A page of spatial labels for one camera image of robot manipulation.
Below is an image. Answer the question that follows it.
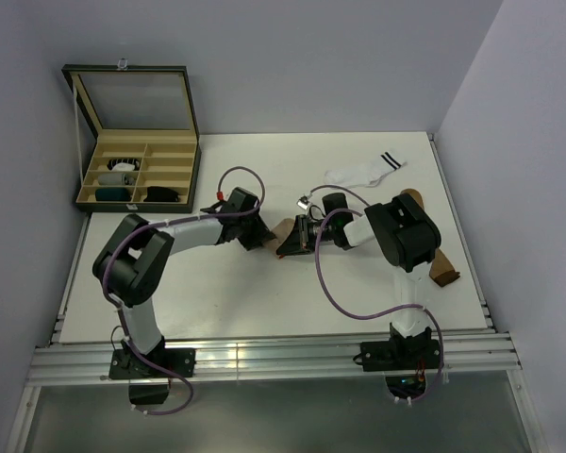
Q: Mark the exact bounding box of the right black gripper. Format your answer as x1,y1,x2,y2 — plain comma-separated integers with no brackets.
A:
278,214,336,256

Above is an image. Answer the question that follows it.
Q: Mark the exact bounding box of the beige reindeer sock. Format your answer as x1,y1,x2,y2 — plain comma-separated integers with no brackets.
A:
263,218,295,254

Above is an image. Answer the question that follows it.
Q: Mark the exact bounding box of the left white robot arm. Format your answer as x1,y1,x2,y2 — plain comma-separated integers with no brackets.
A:
92,188,275,377

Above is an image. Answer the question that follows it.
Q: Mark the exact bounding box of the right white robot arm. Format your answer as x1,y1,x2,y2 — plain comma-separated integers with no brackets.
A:
275,193,441,368

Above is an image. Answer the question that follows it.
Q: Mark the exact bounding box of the white striped sock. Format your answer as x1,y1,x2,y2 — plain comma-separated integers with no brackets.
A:
324,149,408,189

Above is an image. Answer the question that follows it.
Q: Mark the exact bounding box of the black compartment storage box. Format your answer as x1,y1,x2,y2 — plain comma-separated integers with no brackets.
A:
61,59,201,213

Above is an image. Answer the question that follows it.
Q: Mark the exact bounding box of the grey rolled sock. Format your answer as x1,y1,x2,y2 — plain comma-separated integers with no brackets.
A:
97,172,136,186

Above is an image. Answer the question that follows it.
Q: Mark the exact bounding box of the brown sock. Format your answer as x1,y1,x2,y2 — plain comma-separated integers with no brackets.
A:
402,188,460,288

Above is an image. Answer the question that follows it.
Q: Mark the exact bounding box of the black white rolled sock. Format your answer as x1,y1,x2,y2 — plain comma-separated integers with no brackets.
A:
107,157,141,172

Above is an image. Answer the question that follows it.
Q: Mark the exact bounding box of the dark green rolled sock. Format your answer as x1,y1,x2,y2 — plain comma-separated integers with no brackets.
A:
94,187,131,203

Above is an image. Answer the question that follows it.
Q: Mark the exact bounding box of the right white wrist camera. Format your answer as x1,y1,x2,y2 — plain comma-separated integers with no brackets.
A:
297,194,324,220

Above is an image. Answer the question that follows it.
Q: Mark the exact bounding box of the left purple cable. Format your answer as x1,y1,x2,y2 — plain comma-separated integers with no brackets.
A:
102,165,265,417

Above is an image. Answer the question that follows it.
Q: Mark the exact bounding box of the purple cable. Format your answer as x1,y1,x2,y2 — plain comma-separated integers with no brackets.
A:
102,165,265,417
308,183,444,405

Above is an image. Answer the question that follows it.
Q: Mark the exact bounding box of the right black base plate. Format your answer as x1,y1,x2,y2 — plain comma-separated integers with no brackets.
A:
353,335,441,400

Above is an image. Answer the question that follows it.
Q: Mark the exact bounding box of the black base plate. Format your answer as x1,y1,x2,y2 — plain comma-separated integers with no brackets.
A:
108,338,196,416
353,335,441,400

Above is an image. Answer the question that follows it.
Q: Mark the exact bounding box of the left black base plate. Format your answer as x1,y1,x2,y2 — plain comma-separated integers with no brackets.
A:
108,338,196,416

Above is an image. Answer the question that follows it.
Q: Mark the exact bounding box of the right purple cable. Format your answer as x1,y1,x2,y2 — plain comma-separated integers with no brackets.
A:
308,183,444,405

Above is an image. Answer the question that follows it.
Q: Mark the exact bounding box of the aluminium mounting rail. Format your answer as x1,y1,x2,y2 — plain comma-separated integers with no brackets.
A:
25,331,522,387

